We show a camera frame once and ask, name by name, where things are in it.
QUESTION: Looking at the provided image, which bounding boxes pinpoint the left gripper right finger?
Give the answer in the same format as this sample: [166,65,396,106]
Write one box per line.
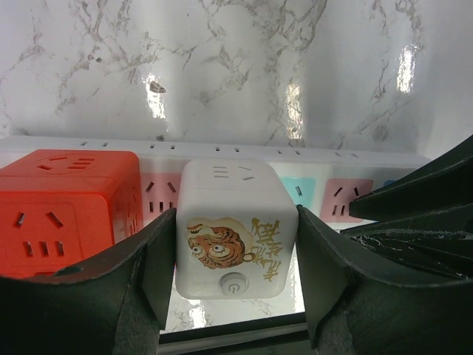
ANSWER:
[296,206,472,354]

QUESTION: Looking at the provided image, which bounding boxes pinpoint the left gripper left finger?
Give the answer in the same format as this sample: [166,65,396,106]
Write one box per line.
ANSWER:
[1,209,176,354]

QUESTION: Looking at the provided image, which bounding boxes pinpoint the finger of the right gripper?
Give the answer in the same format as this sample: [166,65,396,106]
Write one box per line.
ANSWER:
[349,137,472,220]
[341,203,472,280]

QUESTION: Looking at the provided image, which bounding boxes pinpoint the white power strip coloured sockets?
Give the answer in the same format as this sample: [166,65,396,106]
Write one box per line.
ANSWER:
[0,135,433,224]

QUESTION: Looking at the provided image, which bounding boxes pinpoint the white cube plug tiger print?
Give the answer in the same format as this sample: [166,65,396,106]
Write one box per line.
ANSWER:
[175,158,299,300]

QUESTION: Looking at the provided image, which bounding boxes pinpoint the red cube plug adapter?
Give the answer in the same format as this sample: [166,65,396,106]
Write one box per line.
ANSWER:
[1,149,143,278]

